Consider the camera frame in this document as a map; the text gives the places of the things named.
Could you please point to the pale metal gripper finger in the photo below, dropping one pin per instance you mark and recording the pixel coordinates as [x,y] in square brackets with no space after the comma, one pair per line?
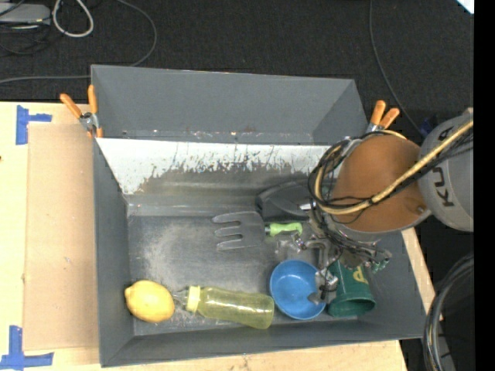
[332,282]
[318,293]

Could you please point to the dark green cup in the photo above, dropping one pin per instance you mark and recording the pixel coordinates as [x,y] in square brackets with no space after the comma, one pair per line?
[350,296]

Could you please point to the blue bowl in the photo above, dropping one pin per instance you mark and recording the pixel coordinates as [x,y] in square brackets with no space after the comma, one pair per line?
[292,288]

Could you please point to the yellow clear baby bottle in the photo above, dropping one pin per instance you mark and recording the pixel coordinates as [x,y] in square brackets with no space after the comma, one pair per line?
[236,307]

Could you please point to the yellow lemon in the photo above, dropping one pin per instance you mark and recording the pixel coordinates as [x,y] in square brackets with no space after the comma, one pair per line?
[149,301]

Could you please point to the grey metal bin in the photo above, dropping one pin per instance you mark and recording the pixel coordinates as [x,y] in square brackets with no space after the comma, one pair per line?
[216,106]

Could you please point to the brown cardboard board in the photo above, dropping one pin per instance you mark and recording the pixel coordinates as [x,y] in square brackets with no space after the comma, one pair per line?
[58,226]

